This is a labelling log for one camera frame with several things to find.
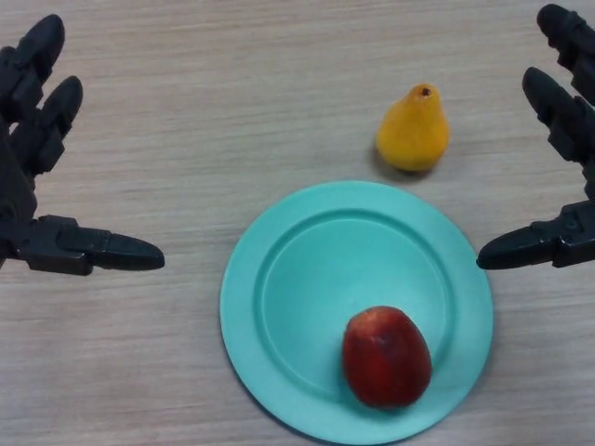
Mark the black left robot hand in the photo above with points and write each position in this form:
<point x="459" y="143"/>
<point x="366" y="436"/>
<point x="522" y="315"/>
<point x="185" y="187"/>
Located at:
<point x="23" y="162"/>

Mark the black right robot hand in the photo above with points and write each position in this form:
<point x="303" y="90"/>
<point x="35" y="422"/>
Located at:
<point x="574" y="125"/>

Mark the red apple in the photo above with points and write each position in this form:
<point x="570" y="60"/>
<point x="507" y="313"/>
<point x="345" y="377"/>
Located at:
<point x="386" y="358"/>

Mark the green round plate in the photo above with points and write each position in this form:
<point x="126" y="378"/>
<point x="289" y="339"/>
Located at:
<point x="302" y="288"/>

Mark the yellow pear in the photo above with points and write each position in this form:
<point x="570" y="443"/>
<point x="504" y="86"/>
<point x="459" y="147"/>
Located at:
<point x="413" y="135"/>

